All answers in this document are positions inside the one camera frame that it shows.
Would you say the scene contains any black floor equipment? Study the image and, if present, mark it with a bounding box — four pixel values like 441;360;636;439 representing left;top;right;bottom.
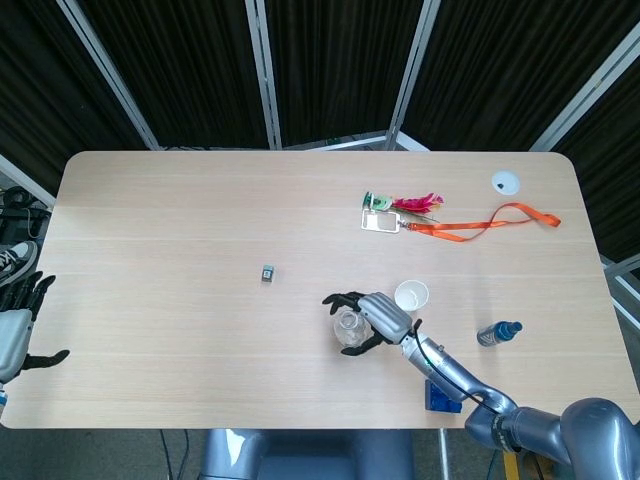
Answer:
0;185;54;242

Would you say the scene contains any white paper cup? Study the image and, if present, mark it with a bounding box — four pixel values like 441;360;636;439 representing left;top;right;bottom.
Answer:
394;279;431;314

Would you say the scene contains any dark fabric partition panel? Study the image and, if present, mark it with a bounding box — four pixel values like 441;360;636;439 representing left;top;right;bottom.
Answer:
553;74;640;264
266;0;426;149
0;0;151;187
77;0;274;150
402;0;640;152

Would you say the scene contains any white table cable grommet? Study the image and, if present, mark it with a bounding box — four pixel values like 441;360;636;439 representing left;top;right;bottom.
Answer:
490;170;522;195

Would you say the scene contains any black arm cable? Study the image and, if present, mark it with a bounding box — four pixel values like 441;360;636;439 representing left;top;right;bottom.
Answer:
411;318;502;417

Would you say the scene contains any orange lanyard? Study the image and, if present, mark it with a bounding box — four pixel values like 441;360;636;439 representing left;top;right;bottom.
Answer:
397;201;563;244

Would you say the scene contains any grey metal partition post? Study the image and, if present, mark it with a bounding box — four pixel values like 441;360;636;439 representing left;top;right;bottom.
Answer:
0;153;57;207
528;33;640;152
386;0;437;151
244;0;284;151
54;0;162;151
601;252;640;327

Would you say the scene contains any pink green feather shuttlecock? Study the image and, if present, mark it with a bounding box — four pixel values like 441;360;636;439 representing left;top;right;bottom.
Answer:
362;190;447;224

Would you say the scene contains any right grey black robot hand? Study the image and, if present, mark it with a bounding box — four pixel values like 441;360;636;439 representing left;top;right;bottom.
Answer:
322;291;424;357

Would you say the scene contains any blue spray bottle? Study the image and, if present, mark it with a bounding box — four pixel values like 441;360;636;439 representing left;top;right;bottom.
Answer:
476;320;524;348

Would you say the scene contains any blue block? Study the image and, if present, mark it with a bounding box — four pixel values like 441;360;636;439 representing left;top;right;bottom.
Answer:
424;379;464;415

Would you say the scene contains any grey blue robot torso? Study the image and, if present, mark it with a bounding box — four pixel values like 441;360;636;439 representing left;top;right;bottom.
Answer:
199;428;419;480

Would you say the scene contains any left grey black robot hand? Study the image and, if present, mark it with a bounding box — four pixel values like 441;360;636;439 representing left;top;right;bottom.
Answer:
0;271;71;385

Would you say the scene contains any transparent plastic water bottle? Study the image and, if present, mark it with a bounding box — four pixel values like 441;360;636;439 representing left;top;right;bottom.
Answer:
333;309;374;350

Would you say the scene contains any clear badge holder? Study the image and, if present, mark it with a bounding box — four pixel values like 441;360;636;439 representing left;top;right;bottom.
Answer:
360;209;402;235

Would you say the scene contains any black white sneaker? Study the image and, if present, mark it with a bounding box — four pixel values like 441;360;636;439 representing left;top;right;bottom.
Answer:
0;240;41;287

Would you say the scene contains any white table leg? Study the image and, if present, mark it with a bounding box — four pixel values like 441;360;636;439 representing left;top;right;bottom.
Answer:
436;428;450;480

